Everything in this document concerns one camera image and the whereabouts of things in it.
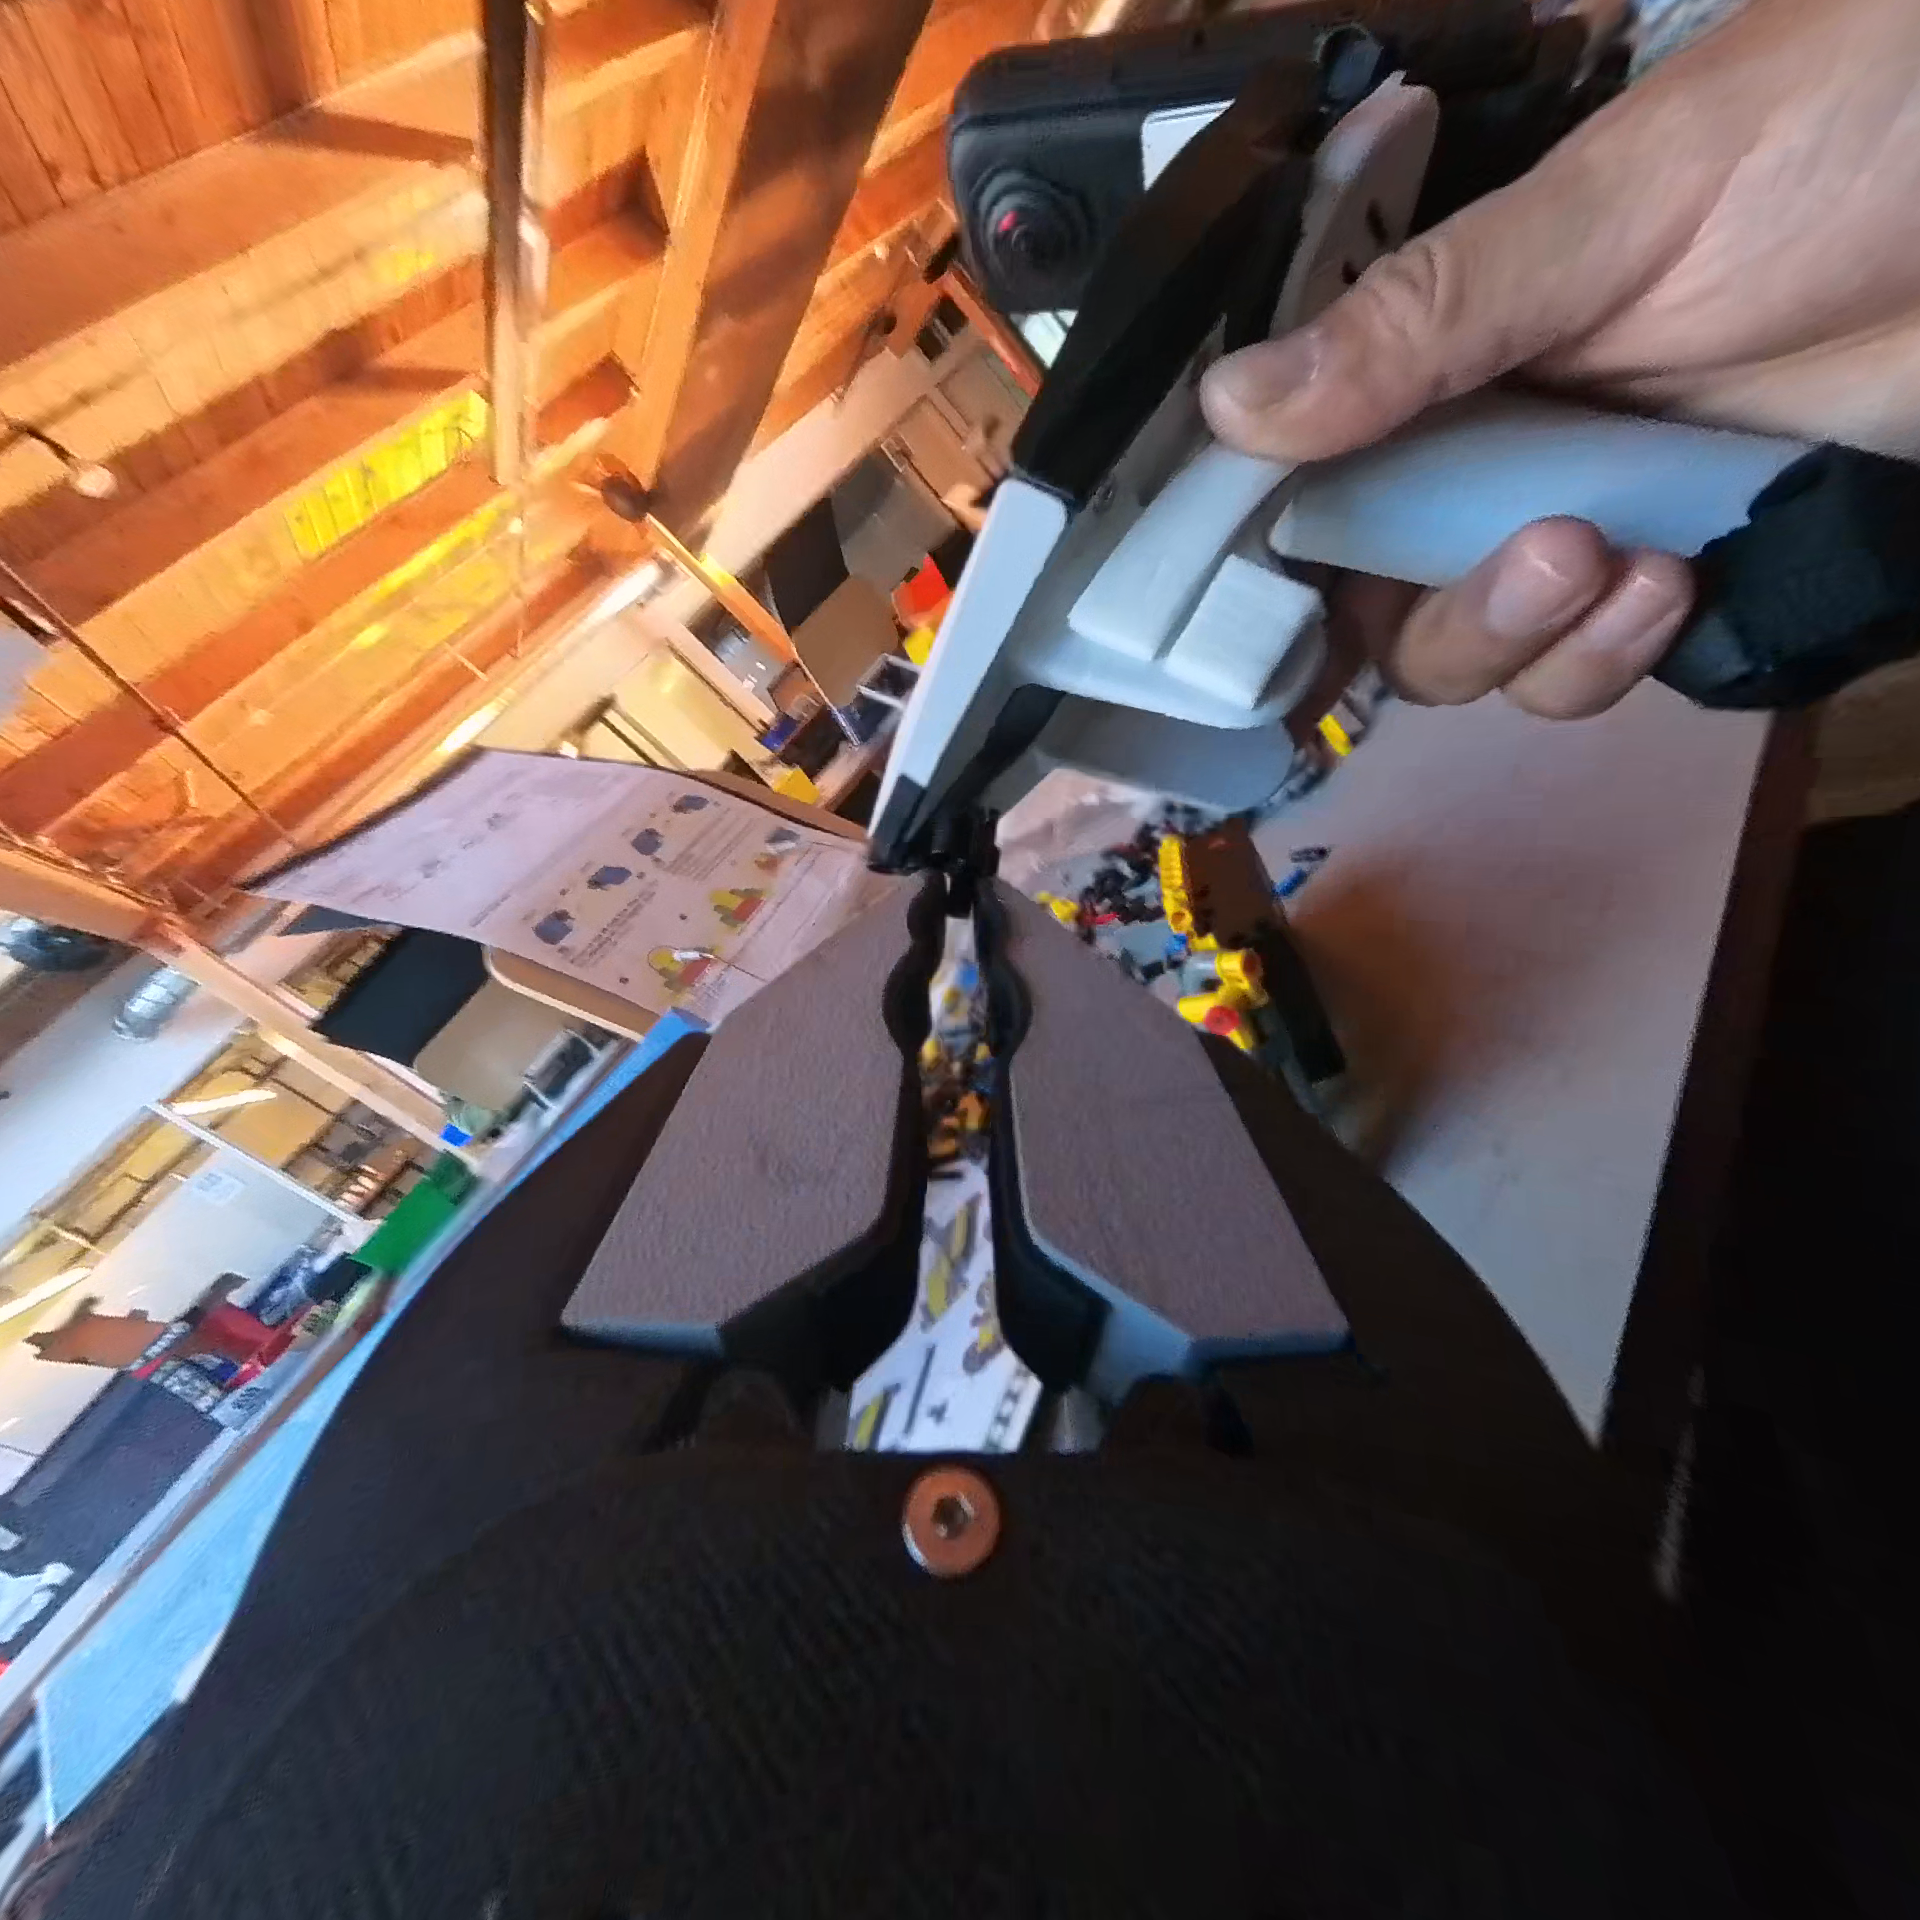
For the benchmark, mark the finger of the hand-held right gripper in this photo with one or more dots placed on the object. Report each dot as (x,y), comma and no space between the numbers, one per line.
(974,646)

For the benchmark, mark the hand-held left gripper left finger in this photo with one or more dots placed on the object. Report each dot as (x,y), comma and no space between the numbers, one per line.
(750,1186)

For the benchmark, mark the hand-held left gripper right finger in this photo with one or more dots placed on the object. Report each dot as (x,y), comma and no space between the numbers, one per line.
(1172,1186)

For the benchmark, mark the yellow grey toy vehicle model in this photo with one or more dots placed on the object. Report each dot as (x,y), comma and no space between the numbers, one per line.
(1230,974)

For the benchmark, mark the black connector piece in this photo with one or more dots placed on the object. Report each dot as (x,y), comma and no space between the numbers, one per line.
(960,869)

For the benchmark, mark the person's right hand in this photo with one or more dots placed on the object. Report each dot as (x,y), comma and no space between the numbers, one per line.
(1694,225)

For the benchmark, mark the pile of small building parts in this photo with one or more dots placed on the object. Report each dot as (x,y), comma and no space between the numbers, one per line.
(960,1095)

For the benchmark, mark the open instruction booklet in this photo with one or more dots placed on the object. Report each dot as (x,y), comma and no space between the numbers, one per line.
(944,1307)

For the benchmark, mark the green plastic bin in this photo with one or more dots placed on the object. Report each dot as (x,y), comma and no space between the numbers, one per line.
(413,1231)

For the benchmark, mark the blue pin piece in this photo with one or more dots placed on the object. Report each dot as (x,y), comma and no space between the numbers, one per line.
(1301,867)

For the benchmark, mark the white printed sign board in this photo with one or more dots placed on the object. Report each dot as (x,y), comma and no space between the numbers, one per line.
(599,855)

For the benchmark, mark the person's black clothed body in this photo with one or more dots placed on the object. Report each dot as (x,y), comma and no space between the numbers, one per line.
(1800,1349)

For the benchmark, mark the blue kit box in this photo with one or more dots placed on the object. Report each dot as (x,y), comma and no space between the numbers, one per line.
(182,1622)

